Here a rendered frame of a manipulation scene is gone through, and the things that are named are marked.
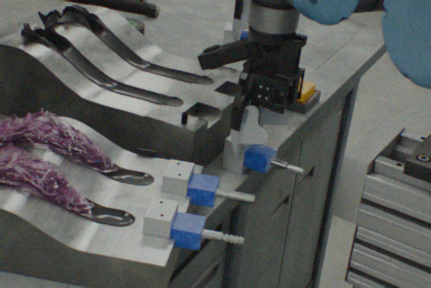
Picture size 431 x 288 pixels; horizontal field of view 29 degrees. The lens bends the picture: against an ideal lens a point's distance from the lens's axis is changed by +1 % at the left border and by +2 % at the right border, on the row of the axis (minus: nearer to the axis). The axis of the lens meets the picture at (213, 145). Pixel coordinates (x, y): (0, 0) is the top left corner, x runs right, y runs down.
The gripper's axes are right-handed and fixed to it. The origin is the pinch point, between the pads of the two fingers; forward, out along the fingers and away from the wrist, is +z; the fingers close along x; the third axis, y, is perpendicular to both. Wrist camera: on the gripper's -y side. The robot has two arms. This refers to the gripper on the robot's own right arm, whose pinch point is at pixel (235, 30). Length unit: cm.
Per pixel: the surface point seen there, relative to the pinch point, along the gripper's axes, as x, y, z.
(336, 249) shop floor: 47, 37, 85
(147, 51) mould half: -28.5, -14.6, -4.3
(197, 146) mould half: -56, -2, -1
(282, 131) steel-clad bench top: -35.7, 12.0, 4.6
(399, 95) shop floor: 173, 68, 84
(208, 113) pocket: -47.9, -0.8, -2.9
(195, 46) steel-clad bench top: -0.6, -8.1, 4.6
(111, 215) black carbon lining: -78, -11, 0
